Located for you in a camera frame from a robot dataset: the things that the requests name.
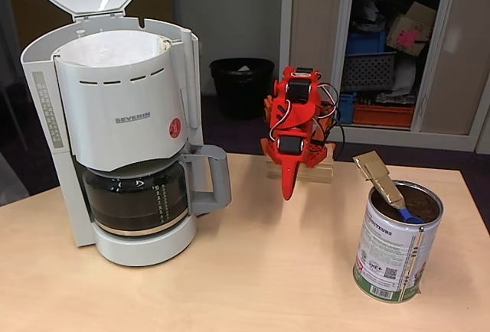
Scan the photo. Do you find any blue scoop with taped handle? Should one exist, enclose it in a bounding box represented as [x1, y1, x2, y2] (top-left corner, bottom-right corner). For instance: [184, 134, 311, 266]
[352, 151, 424, 226]

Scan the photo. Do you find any white green coffee tin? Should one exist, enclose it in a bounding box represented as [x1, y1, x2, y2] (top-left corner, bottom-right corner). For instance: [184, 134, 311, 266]
[352, 181, 445, 304]

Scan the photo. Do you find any white coffee maker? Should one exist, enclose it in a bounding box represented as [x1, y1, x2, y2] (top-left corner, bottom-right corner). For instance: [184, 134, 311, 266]
[15, 0, 202, 268]

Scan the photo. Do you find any white paper coffee filter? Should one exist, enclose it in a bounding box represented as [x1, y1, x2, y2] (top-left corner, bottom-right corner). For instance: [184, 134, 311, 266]
[57, 30, 172, 69]

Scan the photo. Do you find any wooden base block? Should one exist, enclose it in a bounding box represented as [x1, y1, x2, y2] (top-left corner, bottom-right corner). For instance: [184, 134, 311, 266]
[265, 144, 336, 184]

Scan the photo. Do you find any orange plastic clamp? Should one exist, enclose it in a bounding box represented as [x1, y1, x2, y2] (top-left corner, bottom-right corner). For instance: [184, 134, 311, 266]
[263, 94, 275, 122]

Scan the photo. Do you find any small blue box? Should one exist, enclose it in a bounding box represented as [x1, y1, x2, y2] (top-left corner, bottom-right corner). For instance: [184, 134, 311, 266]
[338, 93, 358, 125]

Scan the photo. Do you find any black waste bin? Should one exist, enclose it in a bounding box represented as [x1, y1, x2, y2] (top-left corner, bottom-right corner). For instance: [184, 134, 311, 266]
[209, 57, 276, 121]

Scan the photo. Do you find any orange plastic crate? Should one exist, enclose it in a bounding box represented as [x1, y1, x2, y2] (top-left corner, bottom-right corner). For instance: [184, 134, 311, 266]
[352, 103, 417, 126]

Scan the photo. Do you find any grey perforated basket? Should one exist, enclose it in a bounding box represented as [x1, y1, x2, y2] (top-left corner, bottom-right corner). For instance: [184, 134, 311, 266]
[342, 51, 397, 92]

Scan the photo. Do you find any blue plastic crate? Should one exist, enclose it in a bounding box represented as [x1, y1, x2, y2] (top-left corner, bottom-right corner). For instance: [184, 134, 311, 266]
[346, 31, 387, 56]

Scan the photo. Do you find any white paper sheet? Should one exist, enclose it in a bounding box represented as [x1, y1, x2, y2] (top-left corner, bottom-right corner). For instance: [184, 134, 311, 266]
[394, 57, 418, 96]

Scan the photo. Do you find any cardboard box with pink mark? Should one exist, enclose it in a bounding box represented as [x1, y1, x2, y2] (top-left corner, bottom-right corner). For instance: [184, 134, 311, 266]
[385, 2, 437, 56]

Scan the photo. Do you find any grey tambour door cabinet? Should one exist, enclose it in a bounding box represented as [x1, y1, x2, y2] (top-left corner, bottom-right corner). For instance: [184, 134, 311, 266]
[281, 0, 490, 153]

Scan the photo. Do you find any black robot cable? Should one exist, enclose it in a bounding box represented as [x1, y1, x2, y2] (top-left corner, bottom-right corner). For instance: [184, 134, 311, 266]
[332, 122, 346, 158]

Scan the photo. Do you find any white servo wire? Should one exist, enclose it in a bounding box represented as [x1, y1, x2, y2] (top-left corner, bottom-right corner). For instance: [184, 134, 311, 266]
[316, 83, 341, 119]

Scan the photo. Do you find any glass carafe with grey handle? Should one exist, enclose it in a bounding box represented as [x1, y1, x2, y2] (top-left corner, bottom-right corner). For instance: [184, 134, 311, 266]
[81, 144, 233, 238]

